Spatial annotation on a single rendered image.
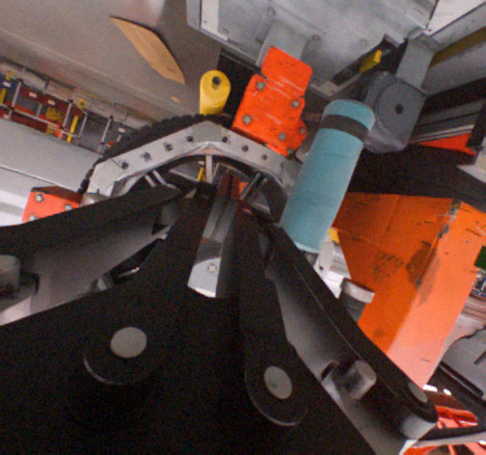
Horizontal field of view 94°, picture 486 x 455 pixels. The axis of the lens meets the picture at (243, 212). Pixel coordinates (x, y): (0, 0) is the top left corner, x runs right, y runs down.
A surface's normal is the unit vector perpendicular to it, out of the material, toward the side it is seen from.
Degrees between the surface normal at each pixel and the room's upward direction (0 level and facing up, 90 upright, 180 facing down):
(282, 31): 90
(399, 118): 90
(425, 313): 90
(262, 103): 90
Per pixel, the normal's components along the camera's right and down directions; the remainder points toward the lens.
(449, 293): 0.19, 0.14
